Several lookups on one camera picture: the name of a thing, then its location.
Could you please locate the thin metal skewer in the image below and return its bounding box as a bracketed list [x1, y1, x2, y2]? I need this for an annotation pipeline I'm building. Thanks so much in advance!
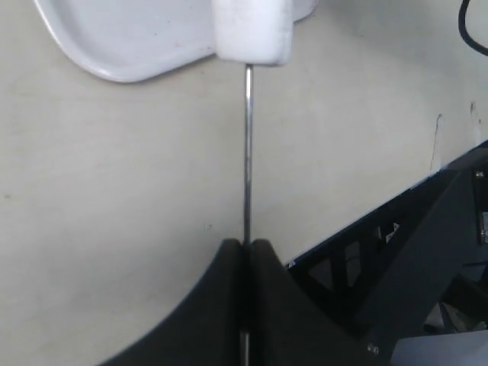
[241, 64, 254, 365]

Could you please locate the white plastic tray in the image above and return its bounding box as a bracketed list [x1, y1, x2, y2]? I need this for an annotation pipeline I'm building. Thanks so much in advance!
[35, 1, 316, 83]

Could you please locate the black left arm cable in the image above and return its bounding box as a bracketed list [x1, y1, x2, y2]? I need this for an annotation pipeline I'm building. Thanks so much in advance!
[457, 0, 488, 56]

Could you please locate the black frame stand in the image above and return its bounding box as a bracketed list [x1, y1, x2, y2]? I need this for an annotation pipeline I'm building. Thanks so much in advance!
[288, 144, 487, 341]

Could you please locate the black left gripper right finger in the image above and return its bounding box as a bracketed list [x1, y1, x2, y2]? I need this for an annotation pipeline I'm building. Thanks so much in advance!
[249, 239, 389, 366]

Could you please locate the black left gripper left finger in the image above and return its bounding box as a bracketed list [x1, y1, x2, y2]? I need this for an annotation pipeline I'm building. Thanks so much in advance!
[104, 239, 244, 365]

